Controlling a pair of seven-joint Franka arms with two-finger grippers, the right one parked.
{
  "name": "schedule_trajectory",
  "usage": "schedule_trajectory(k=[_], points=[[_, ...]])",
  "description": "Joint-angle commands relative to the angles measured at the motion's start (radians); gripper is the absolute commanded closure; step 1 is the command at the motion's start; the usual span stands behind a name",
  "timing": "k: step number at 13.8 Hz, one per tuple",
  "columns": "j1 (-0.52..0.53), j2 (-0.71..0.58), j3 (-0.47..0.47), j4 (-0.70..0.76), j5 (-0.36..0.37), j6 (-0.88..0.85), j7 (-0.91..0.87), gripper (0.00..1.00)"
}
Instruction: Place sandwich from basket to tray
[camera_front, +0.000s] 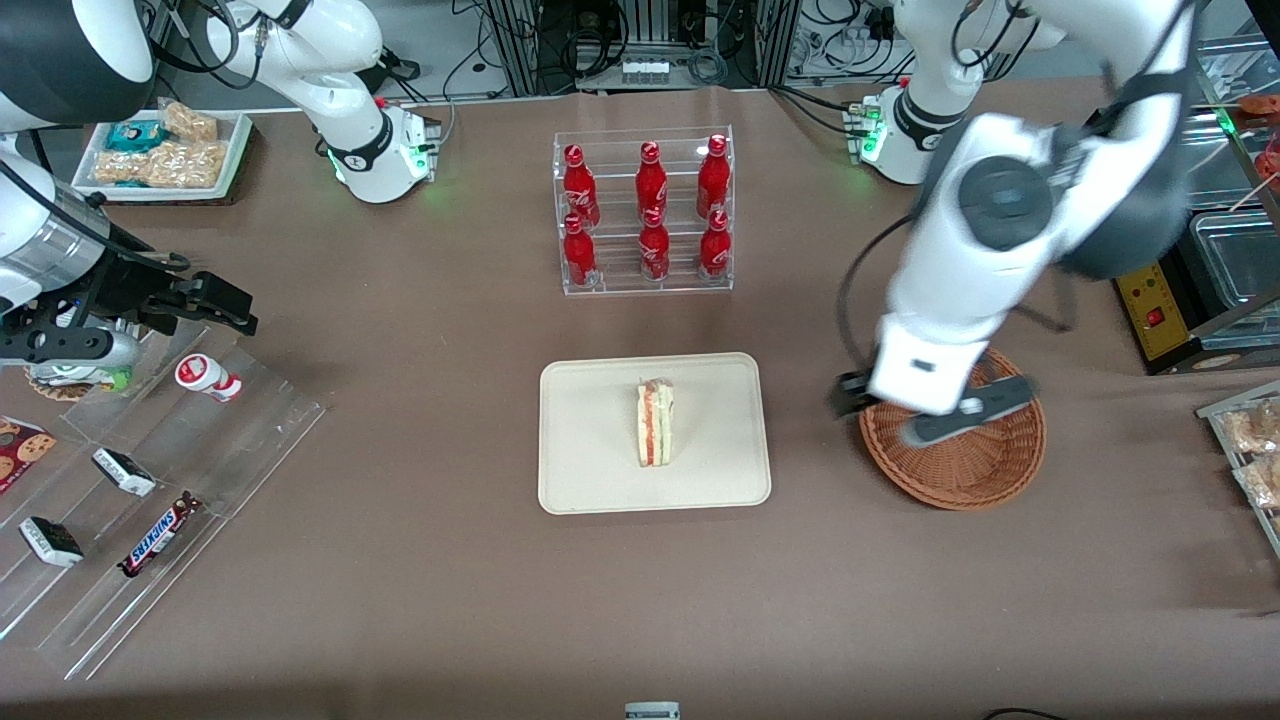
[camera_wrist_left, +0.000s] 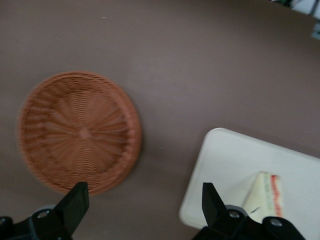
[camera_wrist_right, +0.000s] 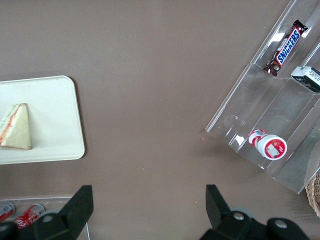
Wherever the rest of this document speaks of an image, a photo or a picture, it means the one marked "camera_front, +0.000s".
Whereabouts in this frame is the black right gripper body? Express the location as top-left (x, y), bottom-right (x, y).
top-left (62, 250), bottom-right (206, 337)

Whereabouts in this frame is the triangular sandwich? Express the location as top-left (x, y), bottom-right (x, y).
top-left (636, 377), bottom-right (677, 469)

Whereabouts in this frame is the white snack tray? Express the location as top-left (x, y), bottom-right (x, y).
top-left (71, 107), bottom-right (254, 205)

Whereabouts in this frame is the brown wicker basket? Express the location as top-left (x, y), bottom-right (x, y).
top-left (857, 346), bottom-right (1048, 513)

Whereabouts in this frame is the beige plastic tray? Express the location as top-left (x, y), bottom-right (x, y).
top-left (537, 351), bottom-right (774, 517)

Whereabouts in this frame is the grey pastry tray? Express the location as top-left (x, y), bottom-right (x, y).
top-left (1196, 379), bottom-right (1280, 560)

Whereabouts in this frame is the white red yogurt bottle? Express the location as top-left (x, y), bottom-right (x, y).
top-left (174, 353), bottom-right (245, 405)

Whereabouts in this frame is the white green packet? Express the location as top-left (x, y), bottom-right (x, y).
top-left (24, 361), bottom-right (134, 404)

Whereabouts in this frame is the clear bag of puffed snacks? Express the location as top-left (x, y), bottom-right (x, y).
top-left (146, 139), bottom-right (230, 191)
top-left (159, 99), bottom-right (220, 144)
top-left (93, 149), bottom-right (152, 188)

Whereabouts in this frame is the clear acrylic stepped display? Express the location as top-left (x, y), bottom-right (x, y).
top-left (0, 318), bottom-right (332, 684)

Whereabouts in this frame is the teal snack packet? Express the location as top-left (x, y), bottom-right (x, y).
top-left (104, 119), bottom-right (167, 154)

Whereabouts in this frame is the black white snack bar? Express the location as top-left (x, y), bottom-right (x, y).
top-left (18, 515), bottom-right (86, 569)
top-left (91, 447), bottom-right (158, 499)

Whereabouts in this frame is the red cola bottle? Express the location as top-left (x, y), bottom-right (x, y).
top-left (562, 144), bottom-right (602, 230)
top-left (638, 207), bottom-right (672, 284)
top-left (696, 134), bottom-right (732, 220)
top-left (698, 208), bottom-right (732, 282)
top-left (562, 214), bottom-right (600, 290)
top-left (635, 141), bottom-right (670, 217)

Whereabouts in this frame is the red cookie package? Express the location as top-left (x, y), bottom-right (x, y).
top-left (0, 414), bottom-right (59, 497)

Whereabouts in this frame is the Snickers chocolate bar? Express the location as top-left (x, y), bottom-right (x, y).
top-left (117, 490), bottom-right (204, 580)

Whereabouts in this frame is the clear acrylic bottle rack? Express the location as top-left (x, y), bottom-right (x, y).
top-left (552, 125), bottom-right (737, 298)

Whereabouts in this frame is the black food warmer machine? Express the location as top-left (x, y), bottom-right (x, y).
top-left (1085, 35), bottom-right (1280, 378)

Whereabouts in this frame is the wrapped brown pastry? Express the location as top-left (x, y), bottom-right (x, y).
top-left (1234, 455), bottom-right (1280, 512)
top-left (1223, 399), bottom-right (1280, 457)

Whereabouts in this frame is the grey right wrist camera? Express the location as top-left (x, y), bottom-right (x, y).
top-left (0, 325), bottom-right (142, 370)

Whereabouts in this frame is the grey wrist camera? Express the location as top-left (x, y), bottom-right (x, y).
top-left (0, 325), bottom-right (142, 370)
top-left (903, 376), bottom-right (1038, 448)

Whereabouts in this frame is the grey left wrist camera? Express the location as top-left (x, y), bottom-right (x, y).
top-left (903, 376), bottom-right (1038, 448)

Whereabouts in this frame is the aluminium equipment frame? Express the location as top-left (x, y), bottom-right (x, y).
top-left (484, 0), bottom-right (803, 98)

